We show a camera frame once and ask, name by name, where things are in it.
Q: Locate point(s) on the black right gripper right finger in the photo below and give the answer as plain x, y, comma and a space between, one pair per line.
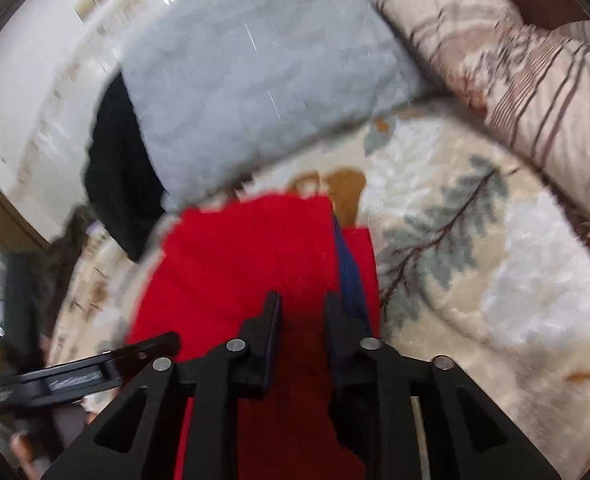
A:
407, 419

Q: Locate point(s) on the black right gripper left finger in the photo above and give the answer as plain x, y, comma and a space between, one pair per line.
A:
179, 420

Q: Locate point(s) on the left hand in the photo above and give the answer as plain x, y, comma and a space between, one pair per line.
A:
33, 463

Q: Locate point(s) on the cream leaf-pattern fleece blanket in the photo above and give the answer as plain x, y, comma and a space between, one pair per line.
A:
481, 261

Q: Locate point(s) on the black garment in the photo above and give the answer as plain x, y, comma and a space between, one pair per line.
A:
121, 184

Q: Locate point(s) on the light grey quilted pillow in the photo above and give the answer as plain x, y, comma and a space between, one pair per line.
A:
221, 87

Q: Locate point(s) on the beige striped floral pillow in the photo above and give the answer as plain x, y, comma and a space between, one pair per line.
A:
530, 86

